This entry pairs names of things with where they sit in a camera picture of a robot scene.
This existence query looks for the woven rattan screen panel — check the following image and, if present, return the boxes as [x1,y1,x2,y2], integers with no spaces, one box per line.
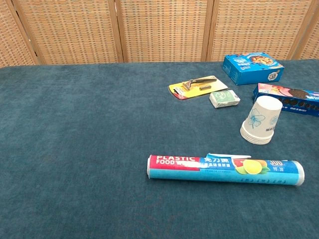
[206,0,317,62]
[114,0,215,63]
[0,0,40,68]
[11,0,125,66]
[299,0,319,60]

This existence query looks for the small green soap box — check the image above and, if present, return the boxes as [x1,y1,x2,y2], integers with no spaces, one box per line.
[208,90,241,110]

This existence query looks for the teal tablecloth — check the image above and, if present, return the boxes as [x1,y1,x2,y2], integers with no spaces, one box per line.
[0,59,319,239]

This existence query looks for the razor on yellow card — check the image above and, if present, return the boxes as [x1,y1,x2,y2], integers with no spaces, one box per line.
[168,75,229,100]

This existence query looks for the white floral paper cup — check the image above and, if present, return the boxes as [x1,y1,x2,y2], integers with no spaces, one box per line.
[240,126,275,141]
[240,129,274,145]
[240,128,275,143]
[240,125,275,139]
[241,96,283,138]

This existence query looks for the plastic food wrap roll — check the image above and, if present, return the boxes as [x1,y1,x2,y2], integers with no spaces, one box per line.
[146,152,306,187]

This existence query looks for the blue sandwich cookie box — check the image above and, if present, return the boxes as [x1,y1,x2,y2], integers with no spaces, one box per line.
[253,83,319,118]

